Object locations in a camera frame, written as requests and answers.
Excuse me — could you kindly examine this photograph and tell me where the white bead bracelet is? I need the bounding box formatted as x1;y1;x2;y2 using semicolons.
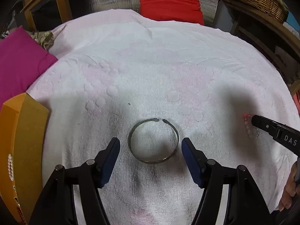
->
7;153;15;182

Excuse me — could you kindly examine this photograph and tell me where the magenta pillow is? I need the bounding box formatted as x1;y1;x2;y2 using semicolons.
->
0;27;57;104

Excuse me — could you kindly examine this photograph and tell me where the wooden table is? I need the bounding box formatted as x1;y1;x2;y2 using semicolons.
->
222;0;299;95

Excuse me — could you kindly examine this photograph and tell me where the orange cardboard box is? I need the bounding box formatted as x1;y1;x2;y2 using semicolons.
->
1;93;49;224

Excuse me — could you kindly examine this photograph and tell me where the silver bangle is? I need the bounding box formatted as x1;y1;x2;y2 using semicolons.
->
127;118;179;165

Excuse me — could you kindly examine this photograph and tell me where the person's right hand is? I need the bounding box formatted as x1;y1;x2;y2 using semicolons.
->
278;162;299;211

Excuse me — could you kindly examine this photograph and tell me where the patterned grey fabric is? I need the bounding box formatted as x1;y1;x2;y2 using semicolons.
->
31;31;54;51

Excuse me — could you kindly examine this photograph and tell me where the wooden cabinet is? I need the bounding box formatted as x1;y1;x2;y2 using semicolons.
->
21;0;87;31

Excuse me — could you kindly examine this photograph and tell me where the pink crystal bead bracelet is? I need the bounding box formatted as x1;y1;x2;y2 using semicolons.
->
242;113;261;140

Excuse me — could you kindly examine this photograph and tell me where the small red cushion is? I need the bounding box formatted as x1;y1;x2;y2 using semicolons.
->
139;0;204;26

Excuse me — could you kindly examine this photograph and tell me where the white pink textured blanket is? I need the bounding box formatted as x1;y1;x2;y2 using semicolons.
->
27;10;299;224

